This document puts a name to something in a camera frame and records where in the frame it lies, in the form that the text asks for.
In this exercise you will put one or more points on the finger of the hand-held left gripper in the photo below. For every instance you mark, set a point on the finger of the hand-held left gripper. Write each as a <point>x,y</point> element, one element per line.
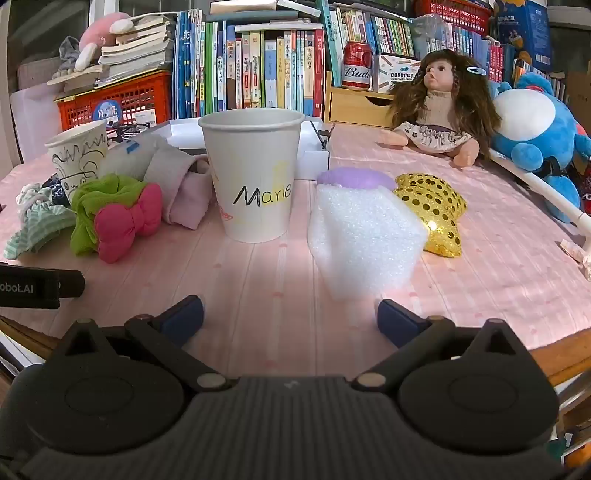
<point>71,284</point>

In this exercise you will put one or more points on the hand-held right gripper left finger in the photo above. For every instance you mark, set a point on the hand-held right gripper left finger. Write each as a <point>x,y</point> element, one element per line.
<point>182,319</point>

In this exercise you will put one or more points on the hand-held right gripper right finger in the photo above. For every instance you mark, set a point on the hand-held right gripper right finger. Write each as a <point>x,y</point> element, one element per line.
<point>396,321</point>

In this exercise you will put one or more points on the green striped cloth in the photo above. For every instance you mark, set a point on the green striped cloth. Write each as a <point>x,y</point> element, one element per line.
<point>41,226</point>

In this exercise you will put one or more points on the green cloth with pink bow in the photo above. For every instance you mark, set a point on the green cloth with pink bow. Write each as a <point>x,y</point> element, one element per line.
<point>124,221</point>

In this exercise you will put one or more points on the white foam block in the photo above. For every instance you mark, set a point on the white foam block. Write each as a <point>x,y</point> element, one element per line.
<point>364,240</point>

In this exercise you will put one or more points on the dark patterned cloth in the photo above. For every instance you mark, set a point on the dark patterned cloth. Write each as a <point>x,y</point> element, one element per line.
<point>57,191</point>

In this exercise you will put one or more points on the pale pink sock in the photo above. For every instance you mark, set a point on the pale pink sock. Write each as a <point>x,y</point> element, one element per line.
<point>184,198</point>

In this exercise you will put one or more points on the gold sequined star pillow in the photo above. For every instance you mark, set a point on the gold sequined star pillow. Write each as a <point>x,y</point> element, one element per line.
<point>438,203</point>

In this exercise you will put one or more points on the purple plush heart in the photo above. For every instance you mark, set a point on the purple plush heart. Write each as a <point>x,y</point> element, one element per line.
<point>355,177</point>

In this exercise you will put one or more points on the white shallow box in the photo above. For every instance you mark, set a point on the white shallow box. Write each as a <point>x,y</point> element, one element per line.
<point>314,161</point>

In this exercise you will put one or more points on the pink tablecloth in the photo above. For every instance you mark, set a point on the pink tablecloth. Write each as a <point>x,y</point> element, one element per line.
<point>461,286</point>

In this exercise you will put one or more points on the doodled paper cup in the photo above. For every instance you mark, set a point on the doodled paper cup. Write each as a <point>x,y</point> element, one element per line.
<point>76,152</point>

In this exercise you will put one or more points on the white paper cup with handwriting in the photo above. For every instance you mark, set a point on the white paper cup with handwriting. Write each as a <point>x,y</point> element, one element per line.
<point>251,161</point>

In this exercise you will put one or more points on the pale pink clip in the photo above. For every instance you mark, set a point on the pale pink clip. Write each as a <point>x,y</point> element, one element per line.
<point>577,251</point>

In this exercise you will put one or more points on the white rod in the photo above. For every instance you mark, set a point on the white rod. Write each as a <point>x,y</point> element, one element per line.
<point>545,189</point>

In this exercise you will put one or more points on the black binder clip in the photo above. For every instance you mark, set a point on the black binder clip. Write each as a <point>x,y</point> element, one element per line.
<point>323,136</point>

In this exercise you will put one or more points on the red plastic crate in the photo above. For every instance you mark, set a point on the red plastic crate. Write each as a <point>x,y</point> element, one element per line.
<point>138,94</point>

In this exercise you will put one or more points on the wooden drawer box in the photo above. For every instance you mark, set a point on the wooden drawer box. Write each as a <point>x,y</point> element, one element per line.
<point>355,108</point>

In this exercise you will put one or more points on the brown-haired doll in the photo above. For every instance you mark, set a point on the brown-haired doll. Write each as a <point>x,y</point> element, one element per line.
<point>438,106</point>

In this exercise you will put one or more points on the grey cloth toy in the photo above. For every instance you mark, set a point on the grey cloth toy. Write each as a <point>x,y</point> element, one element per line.
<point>69,53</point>

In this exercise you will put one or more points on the stack of worn books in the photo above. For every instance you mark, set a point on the stack of worn books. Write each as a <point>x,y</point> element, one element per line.
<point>134,50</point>

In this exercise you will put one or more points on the blue and white plush toy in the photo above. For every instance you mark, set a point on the blue and white plush toy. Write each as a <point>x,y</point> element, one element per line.
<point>554,134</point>

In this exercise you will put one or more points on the small white printed carton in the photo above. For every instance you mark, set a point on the small white printed carton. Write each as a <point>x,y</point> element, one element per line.
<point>395,74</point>

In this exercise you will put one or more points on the pink plush rabbit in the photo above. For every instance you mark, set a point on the pink plush rabbit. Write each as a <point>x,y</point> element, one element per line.
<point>104,32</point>

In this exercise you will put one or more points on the row of large upright books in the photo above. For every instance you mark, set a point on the row of large upright books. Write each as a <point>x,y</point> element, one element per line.
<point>258,74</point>

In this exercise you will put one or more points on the red drink can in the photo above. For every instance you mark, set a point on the red drink can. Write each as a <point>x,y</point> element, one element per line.
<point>357,64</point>

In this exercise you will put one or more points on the clear plastic bag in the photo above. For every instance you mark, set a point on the clear plastic bag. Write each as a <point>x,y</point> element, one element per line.
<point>431,34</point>

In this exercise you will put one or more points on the brown cardboard sheet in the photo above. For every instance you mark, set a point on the brown cardboard sheet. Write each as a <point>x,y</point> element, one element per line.
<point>579,94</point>

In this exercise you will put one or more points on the white flat book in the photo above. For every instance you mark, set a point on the white flat book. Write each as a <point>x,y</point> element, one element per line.
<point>281,26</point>

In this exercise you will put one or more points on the dark grey flat book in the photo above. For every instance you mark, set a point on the dark grey flat book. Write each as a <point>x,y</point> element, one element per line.
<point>258,17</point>

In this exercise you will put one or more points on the red plastic basket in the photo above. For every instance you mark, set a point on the red plastic basket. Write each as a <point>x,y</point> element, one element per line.
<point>455,14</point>

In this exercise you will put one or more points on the blue cardboard box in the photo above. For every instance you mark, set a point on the blue cardboard box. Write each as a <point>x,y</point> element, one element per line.
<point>521,32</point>

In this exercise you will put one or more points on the silver flat box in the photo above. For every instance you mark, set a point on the silver flat box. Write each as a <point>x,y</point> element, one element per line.
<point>242,6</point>

